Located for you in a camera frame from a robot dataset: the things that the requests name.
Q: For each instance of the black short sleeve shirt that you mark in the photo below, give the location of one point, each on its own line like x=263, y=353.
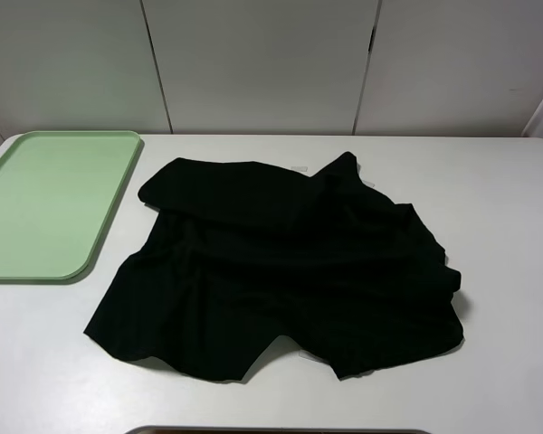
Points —
x=243, y=253

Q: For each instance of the green plastic tray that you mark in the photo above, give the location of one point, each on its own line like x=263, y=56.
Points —
x=57, y=192

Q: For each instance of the clear tape piece top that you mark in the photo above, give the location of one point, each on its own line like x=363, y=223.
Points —
x=302, y=169

